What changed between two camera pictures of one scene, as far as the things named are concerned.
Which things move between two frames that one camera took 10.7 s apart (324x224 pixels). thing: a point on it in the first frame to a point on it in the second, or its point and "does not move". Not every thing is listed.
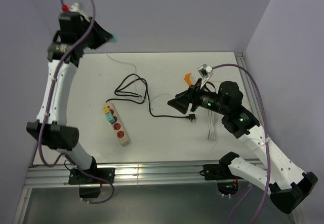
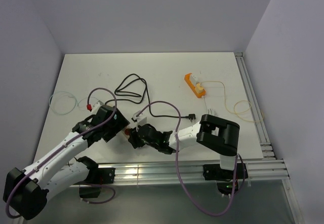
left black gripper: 102,36 to 119,123
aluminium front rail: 125,175 does not move
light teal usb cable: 135,81 to 76,103
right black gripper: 181,101 to 135,139
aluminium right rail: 249,87 does not move
